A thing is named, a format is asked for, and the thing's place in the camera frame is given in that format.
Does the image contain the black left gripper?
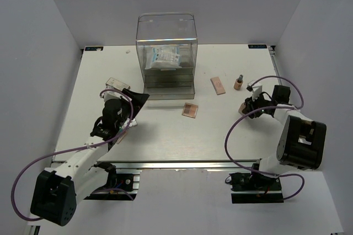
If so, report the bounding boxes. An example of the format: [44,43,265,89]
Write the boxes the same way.
[115,89,148,130]

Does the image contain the beige foundation bottle black cap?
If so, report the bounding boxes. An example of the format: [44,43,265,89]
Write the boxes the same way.
[238,102,247,115]

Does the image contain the white cotton pad pack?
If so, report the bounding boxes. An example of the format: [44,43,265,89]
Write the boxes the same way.
[158,51,181,68]

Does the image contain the clear smoky makeup organizer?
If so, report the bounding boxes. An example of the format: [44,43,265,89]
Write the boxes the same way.
[136,12,198,100]

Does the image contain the white puffy cotton pad bag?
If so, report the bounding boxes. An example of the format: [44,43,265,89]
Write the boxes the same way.
[145,47,166,70]

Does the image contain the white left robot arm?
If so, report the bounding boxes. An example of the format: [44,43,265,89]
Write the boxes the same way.
[30,89,149,226]

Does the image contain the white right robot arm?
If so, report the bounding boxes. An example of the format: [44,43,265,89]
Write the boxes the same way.
[239,84,327,190]

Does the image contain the beige clear makeup compact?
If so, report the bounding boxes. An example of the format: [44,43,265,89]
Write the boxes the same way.
[105,77,130,90]

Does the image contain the pink slim makeup palette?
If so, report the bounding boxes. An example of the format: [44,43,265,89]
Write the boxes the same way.
[210,77,226,95]

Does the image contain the grey nine-pan eyeshadow palette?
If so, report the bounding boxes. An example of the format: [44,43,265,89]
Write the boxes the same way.
[126,119,138,127]

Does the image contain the beige foundation bottle grey pump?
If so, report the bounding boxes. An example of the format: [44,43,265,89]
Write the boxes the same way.
[233,74,243,90]

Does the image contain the colourful eyeshadow palette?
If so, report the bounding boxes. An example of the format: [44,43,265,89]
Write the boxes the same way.
[116,131,127,144]

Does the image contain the brown four-pan eyeshadow palette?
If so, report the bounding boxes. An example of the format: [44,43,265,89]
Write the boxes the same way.
[182,103,198,118]

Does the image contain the blue label sticker right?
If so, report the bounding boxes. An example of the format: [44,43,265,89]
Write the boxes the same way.
[248,44,268,49]

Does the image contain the blue label sticker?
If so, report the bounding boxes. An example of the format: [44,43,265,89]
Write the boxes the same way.
[84,46,104,51]
[248,44,268,49]

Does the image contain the blue label sticker left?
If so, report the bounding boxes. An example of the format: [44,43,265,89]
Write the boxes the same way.
[84,46,104,51]

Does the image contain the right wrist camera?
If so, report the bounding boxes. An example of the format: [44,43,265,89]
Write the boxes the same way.
[246,80,263,101]

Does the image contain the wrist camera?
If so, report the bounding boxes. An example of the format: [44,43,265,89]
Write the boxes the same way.
[99,89,121,102]
[246,80,263,101]

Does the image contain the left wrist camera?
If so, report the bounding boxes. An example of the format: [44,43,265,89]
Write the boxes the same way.
[99,89,121,102]

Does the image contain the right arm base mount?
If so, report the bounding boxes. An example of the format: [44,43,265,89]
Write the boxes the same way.
[224,172,284,204]

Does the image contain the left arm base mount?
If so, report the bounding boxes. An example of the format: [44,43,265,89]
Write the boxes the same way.
[85,169,141,201]

